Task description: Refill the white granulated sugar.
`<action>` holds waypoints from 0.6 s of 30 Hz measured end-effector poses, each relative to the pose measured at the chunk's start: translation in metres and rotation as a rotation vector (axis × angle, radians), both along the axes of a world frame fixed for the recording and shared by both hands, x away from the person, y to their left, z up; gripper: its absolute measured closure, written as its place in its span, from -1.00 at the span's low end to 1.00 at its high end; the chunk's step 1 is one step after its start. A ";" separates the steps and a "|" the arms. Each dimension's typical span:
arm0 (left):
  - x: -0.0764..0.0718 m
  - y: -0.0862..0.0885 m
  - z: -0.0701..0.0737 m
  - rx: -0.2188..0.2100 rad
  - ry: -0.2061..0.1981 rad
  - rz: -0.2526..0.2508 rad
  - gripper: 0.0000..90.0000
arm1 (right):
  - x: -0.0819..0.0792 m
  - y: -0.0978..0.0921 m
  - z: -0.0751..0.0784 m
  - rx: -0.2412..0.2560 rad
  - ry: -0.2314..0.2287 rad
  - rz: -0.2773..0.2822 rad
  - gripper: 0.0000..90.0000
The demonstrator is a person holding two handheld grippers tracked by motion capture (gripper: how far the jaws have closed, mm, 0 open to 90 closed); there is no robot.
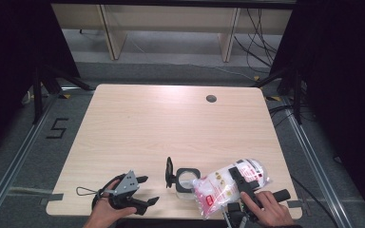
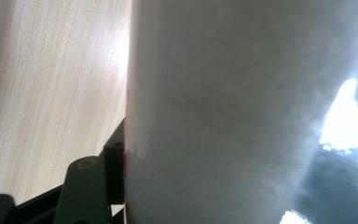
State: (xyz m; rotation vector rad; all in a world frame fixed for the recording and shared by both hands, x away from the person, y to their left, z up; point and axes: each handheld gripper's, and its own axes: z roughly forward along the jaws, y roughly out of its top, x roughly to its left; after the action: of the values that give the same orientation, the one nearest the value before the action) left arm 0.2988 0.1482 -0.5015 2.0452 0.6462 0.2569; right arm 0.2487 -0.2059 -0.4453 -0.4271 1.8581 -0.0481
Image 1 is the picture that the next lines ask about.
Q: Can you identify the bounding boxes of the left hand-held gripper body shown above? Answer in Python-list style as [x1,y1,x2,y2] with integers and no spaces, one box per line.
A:
[106,170,147,217]

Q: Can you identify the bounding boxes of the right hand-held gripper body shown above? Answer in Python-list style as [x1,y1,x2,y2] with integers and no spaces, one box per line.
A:
[222,180,292,228]

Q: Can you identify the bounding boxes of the red and white spouted pouch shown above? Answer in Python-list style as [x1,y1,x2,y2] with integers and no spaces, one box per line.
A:
[192,158,271,220]

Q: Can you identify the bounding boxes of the clear jar with black lid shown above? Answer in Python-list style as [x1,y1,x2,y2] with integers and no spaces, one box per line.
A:
[164,156,202,201]

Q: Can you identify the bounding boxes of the person's left hand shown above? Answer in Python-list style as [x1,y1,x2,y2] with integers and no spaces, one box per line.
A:
[86,179,138,228]

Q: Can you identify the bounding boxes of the person's right hand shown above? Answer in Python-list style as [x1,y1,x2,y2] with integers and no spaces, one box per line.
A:
[240,190,297,228]

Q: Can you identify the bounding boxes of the black metal stand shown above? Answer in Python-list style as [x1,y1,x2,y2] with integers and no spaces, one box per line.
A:
[31,65,95,125]
[252,67,304,125]

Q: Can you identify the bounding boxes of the grey flat floor strip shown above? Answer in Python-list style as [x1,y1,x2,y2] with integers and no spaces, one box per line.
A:
[0,185,65,202]

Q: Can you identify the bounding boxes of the black curtain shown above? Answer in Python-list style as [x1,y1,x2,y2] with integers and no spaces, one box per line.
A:
[0,0,81,162]
[269,0,365,227]

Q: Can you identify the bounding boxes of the light wooden shelf unit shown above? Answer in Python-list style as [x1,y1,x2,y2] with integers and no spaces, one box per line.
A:
[50,3,294,63]

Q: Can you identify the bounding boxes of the black wrist strap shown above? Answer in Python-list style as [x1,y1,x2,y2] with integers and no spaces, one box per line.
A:
[90,173,127,211]

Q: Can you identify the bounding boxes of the aluminium floor rail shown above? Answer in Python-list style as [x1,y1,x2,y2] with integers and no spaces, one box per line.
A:
[0,94,60,228]
[280,96,364,228]

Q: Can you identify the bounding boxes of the black floor cable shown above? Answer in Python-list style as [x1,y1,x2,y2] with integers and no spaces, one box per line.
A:
[290,175,340,228]

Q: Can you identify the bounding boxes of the thin white floor cable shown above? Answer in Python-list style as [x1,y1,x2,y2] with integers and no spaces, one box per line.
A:
[128,37,255,81]

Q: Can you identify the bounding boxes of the black cable bundle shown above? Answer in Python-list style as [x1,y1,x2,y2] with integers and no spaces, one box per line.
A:
[233,8,281,76]

